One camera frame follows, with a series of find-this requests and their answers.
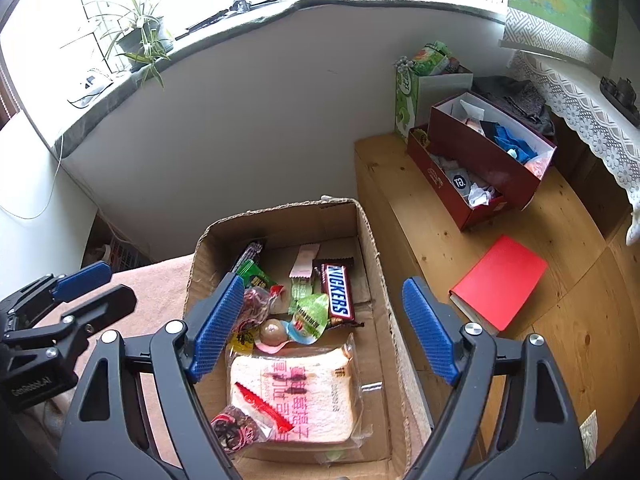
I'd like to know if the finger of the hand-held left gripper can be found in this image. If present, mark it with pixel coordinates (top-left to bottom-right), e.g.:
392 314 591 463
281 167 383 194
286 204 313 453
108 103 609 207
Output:
0 261 112 318
0 285 138 361

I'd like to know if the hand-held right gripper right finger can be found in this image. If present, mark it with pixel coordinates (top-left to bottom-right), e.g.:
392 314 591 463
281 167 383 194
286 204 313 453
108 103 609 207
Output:
402 276 587 480

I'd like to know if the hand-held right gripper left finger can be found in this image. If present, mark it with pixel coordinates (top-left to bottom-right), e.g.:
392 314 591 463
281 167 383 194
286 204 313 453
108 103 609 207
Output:
57 272 246 480

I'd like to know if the yellow candy packet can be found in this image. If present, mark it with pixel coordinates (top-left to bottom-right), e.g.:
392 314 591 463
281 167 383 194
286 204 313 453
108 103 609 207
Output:
227 330 261 354

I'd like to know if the red white candy packet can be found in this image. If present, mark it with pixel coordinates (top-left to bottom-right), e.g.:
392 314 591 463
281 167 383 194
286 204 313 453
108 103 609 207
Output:
235 285 284 332

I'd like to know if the brown ball candy pink wrapper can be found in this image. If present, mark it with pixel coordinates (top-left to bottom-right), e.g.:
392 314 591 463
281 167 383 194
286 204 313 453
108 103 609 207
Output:
254 317 321 354

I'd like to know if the green strip packet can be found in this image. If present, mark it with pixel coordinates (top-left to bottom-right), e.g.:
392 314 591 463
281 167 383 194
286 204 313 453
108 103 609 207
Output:
235 260 277 291

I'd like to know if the dark striped snack bar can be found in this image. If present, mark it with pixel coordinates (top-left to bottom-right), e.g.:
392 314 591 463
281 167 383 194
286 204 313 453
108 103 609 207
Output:
229 239 267 277

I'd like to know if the pale green packet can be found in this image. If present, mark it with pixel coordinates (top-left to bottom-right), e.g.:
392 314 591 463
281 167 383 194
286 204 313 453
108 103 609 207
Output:
290 280 315 313

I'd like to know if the green snack packet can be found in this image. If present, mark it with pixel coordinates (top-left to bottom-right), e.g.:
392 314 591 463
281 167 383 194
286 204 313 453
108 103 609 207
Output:
290 292 331 344

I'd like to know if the brown chocolate bar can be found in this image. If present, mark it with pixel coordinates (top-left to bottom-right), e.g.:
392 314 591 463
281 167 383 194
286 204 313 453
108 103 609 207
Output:
312 256 362 329

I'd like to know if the dark red patterned packet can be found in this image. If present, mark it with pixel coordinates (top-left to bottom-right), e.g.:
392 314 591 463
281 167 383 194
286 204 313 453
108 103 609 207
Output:
210 406 261 455

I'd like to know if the pink snack packet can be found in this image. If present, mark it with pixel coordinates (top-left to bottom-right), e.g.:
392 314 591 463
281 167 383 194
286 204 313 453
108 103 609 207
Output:
289 242 322 279

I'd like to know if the sliced bread packet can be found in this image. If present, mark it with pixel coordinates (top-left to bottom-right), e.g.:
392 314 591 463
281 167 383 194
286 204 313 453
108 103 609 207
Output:
227 332 363 456

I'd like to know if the cardboard box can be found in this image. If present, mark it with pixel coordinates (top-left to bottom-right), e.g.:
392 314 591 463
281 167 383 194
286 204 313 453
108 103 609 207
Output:
182 197 436 480

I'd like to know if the pink blanket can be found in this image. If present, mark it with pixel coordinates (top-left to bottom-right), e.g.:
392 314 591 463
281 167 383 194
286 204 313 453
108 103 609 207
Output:
27 252 201 461

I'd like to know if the red book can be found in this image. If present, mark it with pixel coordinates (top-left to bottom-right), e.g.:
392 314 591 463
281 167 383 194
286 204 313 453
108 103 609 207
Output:
448 234 549 337

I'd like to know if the wooden platform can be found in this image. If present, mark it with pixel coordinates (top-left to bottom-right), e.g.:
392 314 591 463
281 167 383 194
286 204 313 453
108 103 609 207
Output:
354 132 640 471

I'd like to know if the dark red box lid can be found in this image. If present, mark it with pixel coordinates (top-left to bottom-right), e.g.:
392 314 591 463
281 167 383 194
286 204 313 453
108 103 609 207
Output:
406 126 509 232

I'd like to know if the dark red box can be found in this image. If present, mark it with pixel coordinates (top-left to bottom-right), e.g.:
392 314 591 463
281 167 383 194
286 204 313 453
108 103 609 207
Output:
427 90 558 212

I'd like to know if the clear plastic bag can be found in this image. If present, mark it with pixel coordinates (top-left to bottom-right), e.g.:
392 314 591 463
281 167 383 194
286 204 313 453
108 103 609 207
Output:
66 66 132 109

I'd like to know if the patterned paper sheet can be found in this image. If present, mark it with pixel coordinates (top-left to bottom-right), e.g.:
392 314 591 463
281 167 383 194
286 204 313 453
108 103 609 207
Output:
579 409 599 467

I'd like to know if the blue cloth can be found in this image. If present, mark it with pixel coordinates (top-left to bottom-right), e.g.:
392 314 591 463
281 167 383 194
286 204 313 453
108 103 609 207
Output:
492 124 538 162

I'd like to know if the green carton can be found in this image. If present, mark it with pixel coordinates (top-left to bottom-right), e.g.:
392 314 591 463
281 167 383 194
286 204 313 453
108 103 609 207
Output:
394 41 452 142

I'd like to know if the white paper bag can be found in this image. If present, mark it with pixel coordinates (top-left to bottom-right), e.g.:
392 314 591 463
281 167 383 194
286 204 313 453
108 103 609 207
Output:
415 66 474 132

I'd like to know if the potted green plant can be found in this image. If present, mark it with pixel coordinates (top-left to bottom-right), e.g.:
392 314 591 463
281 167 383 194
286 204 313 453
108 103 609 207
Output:
82 0 177 89

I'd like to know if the grey clothing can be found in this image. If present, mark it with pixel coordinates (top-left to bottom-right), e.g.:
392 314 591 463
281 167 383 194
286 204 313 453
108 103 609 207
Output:
472 75 557 137

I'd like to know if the white lace cloth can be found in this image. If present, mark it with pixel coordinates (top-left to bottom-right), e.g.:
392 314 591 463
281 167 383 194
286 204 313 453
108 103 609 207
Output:
506 50 640 247

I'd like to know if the dark small figurine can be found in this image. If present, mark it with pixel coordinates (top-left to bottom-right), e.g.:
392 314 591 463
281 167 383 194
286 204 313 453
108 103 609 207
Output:
600 76 640 127

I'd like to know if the white cable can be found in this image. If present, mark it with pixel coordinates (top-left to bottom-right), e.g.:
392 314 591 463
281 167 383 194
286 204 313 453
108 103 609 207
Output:
0 135 64 221

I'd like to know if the green yellow wall painting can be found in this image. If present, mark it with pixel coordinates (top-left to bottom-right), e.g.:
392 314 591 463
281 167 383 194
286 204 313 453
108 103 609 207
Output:
501 0 622 67

